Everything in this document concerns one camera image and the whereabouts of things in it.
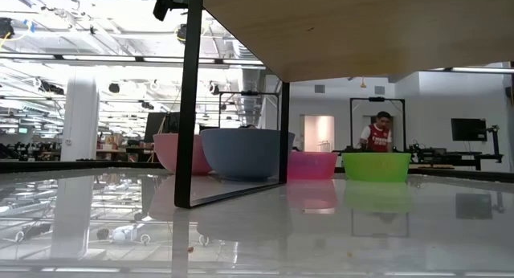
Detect person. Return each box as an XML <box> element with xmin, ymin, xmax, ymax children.
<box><xmin>358</xmin><ymin>111</ymin><xmax>394</xmax><ymax>153</ymax></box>

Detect pink bowl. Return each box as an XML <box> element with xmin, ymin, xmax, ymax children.
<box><xmin>153</xmin><ymin>133</ymin><xmax>213</xmax><ymax>176</ymax></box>

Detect red translucent bowl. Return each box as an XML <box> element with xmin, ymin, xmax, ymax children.
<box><xmin>287</xmin><ymin>150</ymin><xmax>339</xmax><ymax>180</ymax></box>

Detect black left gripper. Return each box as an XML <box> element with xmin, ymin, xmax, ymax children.
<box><xmin>153</xmin><ymin>0</ymin><xmax>190</xmax><ymax>22</ymax></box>

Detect black table frame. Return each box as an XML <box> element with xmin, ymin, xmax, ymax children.
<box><xmin>0</xmin><ymin>160</ymin><xmax>514</xmax><ymax>184</ymax></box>

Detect wooden shelf with black frame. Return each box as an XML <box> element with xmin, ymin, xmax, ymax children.
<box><xmin>173</xmin><ymin>0</ymin><xmax>514</xmax><ymax>210</ymax></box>

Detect green translucent bowl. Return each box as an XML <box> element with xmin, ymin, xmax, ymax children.
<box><xmin>341</xmin><ymin>152</ymin><xmax>412</xmax><ymax>182</ymax></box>

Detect black metal frame rig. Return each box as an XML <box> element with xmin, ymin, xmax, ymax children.
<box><xmin>349</xmin><ymin>96</ymin><xmax>406</xmax><ymax>153</ymax></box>

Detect white column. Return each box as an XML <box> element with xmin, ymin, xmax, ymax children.
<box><xmin>59</xmin><ymin>75</ymin><xmax>100</xmax><ymax>162</ymax></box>

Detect background black workbench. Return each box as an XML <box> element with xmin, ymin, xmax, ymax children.
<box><xmin>409</xmin><ymin>125</ymin><xmax>505</xmax><ymax>171</ymax></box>

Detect blue bowl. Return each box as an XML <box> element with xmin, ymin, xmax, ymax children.
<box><xmin>200</xmin><ymin>128</ymin><xmax>296</xmax><ymax>181</ymax></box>

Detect black desk monitor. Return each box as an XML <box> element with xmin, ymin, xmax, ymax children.
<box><xmin>144</xmin><ymin>112</ymin><xmax>181</xmax><ymax>143</ymax></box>

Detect black wall monitor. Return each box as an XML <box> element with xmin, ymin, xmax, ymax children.
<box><xmin>451</xmin><ymin>117</ymin><xmax>488</xmax><ymax>142</ymax></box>

